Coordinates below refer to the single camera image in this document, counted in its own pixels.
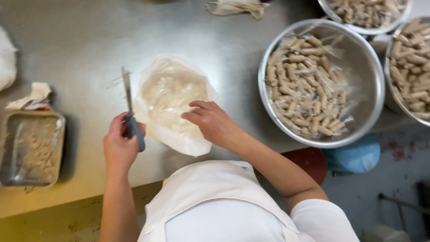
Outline person's right hand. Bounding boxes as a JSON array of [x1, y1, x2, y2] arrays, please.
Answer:
[[181, 100, 245, 151]]

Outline person's left hand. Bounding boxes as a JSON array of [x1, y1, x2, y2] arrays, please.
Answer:
[[103, 112, 146, 174]]

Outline grey-handled scissors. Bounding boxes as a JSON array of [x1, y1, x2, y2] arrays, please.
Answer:
[[121, 66, 146, 152]]

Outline clear plastic bag of wrappers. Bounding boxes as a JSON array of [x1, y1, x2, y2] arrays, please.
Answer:
[[133, 54, 219, 157]]

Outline brown filling in tray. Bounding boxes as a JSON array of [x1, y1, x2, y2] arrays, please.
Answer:
[[17, 133, 58, 172]]

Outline person's white apron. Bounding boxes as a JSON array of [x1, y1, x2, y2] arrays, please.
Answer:
[[137, 160, 360, 242]]

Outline rectangular steel tray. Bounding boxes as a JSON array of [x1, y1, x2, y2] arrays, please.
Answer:
[[0, 111, 66, 189]]

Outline crumpled white cloth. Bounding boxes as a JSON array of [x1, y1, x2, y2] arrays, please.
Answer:
[[5, 82, 52, 111]]

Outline heap of wrapped brown rolls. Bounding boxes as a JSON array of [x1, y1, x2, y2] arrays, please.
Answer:
[[265, 35, 355, 137]]

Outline red round stool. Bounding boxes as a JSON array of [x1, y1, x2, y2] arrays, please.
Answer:
[[281, 147, 328, 186]]

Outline crumpled beige cloth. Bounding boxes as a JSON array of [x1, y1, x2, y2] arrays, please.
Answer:
[[206, 0, 270, 21]]

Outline white plastic bag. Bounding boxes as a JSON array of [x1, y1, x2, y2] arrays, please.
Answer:
[[0, 26, 18, 92]]

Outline blue round stool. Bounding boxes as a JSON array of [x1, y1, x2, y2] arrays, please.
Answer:
[[322, 133, 381, 174]]

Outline large steel bowl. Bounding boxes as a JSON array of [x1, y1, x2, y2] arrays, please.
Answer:
[[258, 19, 386, 149]]

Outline steel bowl of brown rolls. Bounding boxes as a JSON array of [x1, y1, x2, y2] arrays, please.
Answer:
[[317, 0, 413, 35], [384, 17, 430, 127]]

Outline dark metal frame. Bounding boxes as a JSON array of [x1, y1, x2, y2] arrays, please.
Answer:
[[378, 181, 430, 236]]

